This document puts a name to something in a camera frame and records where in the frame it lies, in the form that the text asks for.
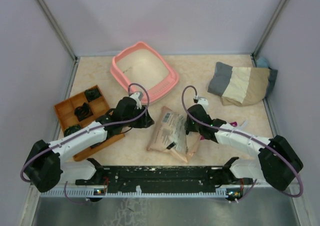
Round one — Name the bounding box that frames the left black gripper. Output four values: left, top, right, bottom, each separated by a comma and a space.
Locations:
122, 105, 155, 129

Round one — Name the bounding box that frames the beige cat litter bag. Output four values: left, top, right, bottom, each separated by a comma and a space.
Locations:
146, 106, 201, 163

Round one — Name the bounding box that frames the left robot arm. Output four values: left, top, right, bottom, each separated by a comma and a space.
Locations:
20, 96, 155, 193

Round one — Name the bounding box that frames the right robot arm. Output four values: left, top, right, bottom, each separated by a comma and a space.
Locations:
185, 103, 304, 191

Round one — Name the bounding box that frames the pink litter box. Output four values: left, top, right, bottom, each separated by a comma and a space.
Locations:
110, 41, 180, 104

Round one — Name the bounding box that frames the purple plastic scoop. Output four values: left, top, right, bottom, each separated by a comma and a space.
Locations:
200, 121, 238, 140

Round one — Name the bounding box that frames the black part in tray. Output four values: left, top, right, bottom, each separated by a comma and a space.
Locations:
84, 87, 102, 102

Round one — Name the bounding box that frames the orange compartment tray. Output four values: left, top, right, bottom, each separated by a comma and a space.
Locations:
54, 84, 126, 163

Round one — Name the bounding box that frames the grey beige folded cloth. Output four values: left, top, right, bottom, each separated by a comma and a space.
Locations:
207, 62, 278, 107

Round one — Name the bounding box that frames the black part front tray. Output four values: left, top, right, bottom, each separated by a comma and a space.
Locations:
63, 124, 82, 137

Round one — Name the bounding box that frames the blue cloth in corner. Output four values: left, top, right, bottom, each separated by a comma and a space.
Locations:
256, 56, 271, 69

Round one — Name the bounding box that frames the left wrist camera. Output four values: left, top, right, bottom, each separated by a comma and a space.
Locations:
129, 91, 144, 109

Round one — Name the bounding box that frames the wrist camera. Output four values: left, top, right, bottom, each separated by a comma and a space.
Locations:
129, 91, 144, 109
193, 95, 209, 111

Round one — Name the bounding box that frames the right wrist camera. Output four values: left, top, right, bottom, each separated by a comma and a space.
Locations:
193, 95, 209, 111

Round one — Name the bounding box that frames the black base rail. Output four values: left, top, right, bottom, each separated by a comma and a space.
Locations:
75, 166, 253, 194

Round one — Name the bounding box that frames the black ring in tray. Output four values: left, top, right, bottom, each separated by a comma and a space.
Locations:
74, 103, 95, 121

